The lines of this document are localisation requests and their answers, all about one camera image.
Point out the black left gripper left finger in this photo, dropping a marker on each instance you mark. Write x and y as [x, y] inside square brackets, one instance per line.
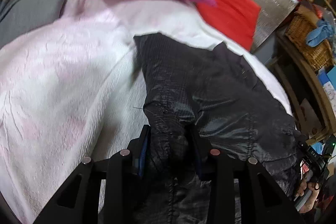
[124, 180]

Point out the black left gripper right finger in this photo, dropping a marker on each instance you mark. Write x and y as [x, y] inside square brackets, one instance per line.
[216, 167]

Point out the black quilted jacket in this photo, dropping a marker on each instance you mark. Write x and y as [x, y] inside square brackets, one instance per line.
[212, 98]

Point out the blue white box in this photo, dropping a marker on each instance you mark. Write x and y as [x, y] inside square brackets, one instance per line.
[327, 87]

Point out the white embossed bed blanket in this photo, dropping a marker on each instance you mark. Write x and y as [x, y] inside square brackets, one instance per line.
[70, 89]

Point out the wooden shelf unit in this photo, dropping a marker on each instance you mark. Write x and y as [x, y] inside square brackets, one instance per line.
[310, 106]

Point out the light blue cloth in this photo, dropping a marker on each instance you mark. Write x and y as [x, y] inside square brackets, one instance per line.
[323, 31]

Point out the red pillow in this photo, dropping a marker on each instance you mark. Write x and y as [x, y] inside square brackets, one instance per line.
[236, 19]

